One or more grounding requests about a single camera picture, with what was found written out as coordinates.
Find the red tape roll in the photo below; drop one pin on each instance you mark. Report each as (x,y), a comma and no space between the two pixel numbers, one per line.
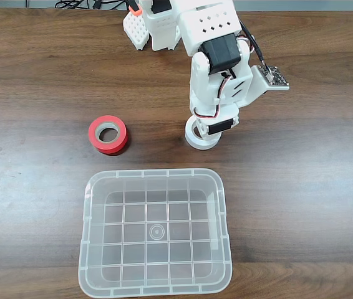
(93,137)

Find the clear plastic box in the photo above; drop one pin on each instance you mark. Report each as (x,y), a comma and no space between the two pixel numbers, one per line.
(133,215)

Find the camera on white bracket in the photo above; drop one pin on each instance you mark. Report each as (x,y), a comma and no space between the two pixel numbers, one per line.
(273,76)

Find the white tape roll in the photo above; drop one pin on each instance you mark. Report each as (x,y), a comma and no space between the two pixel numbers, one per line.
(201,144)

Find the orange clip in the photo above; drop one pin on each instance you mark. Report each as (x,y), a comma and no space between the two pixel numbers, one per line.
(135,10)

